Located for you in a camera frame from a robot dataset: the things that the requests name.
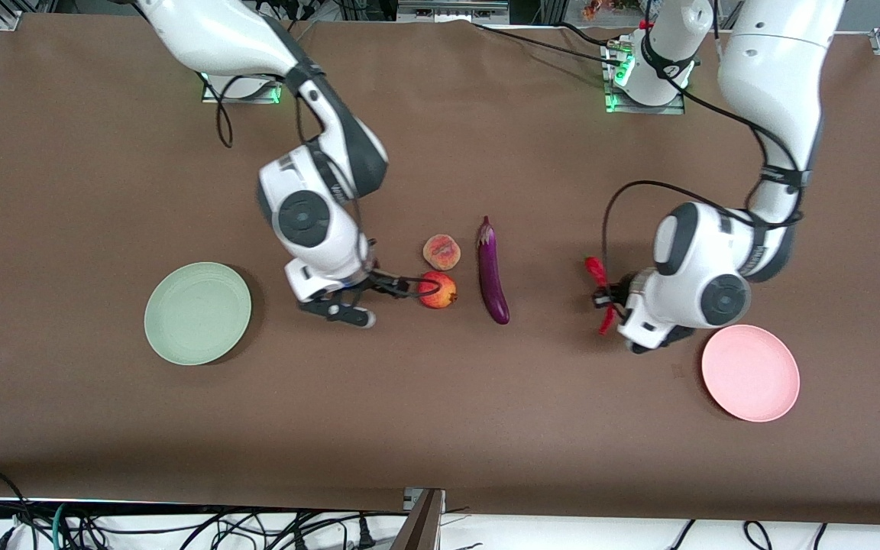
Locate red chili pepper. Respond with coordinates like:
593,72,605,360
584,256,618,336

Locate red apple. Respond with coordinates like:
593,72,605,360
418,271,458,309

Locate peach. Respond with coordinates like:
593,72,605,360
422,234,461,271

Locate purple eggplant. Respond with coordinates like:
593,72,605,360
477,215,510,325

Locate pink plate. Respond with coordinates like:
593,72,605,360
701,325,801,423

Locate brown table cloth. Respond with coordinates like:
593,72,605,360
0,14,880,528

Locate light green plate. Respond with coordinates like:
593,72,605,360
144,262,253,367

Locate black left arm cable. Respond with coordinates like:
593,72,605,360
600,0,804,293

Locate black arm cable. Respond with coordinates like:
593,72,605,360
600,0,804,293
212,73,237,150

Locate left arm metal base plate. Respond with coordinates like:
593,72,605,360
605,90,687,116

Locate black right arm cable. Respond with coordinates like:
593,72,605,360
212,73,237,150

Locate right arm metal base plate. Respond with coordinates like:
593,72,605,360
202,73,282,105

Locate aluminium profile post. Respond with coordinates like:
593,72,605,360
390,487,446,550

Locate thin grey cable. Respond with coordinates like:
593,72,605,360
287,20,320,54

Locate short black table cable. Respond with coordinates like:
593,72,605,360
555,21,615,45

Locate long black table cable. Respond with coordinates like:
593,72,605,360
472,21,624,65

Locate grey metal frame box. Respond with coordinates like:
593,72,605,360
397,0,510,24

